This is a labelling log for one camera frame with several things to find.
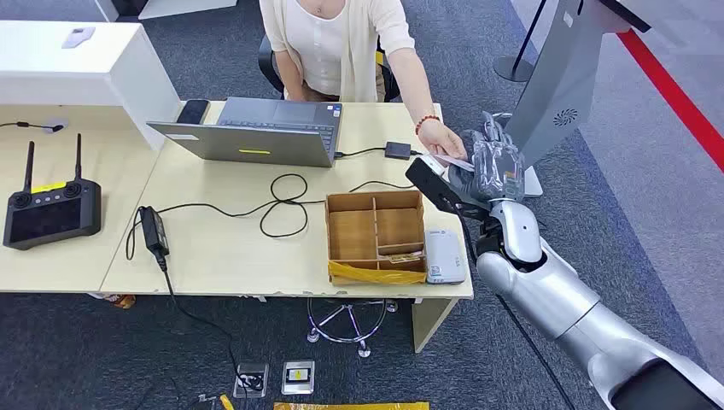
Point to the white counter block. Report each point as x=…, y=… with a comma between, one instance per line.
x=68, y=73

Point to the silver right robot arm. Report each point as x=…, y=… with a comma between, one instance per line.
x=543, y=288

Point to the small white handheld device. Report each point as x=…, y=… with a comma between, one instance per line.
x=78, y=37

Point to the open floor socket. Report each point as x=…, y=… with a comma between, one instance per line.
x=251, y=380

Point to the black office chair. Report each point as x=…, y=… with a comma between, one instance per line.
x=268, y=62

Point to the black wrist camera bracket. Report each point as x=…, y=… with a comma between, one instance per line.
x=430, y=189

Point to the person's left forearm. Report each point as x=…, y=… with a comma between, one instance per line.
x=410, y=79

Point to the black antenna remote controller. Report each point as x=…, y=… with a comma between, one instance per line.
x=51, y=218

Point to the cardboard divider box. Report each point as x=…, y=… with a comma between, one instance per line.
x=350, y=232

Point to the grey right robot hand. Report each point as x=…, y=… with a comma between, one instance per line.
x=498, y=170

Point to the white cabinet base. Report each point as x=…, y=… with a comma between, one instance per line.
x=181, y=8

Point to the grey desk grommet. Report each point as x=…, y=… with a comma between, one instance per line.
x=55, y=122

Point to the person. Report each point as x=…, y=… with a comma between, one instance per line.
x=322, y=45

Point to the chrome stool base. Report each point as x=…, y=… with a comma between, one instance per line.
x=345, y=322

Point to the red barrier belt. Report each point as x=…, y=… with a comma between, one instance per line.
x=667, y=93

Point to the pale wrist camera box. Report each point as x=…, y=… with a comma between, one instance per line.
x=432, y=165

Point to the black laptop power brick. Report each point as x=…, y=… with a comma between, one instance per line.
x=154, y=231

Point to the white card reader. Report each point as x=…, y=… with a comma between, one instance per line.
x=446, y=257

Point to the person's left hand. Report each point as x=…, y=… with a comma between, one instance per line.
x=444, y=141

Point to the black smartphone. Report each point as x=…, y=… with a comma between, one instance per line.
x=193, y=111

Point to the black stanchion post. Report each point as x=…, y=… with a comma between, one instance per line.
x=513, y=69

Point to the white ID card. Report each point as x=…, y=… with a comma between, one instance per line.
x=461, y=164

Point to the person's right forearm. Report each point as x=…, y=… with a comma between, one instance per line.
x=289, y=76

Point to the grey kiosk stand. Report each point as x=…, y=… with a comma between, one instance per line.
x=560, y=85

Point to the closed floor socket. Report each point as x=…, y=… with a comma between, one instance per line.
x=298, y=377

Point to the grey laptop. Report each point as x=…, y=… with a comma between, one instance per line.
x=254, y=144

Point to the small black adapter box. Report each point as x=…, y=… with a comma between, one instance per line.
x=398, y=150

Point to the orange snack wrapper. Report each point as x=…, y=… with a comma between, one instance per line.
x=123, y=301

